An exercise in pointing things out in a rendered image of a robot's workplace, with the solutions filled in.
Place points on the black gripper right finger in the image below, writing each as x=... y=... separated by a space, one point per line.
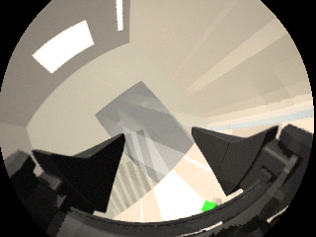
x=230 y=157

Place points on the green block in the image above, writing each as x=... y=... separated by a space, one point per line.
x=208 y=205

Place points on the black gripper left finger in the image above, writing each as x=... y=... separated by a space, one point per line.
x=91 y=173

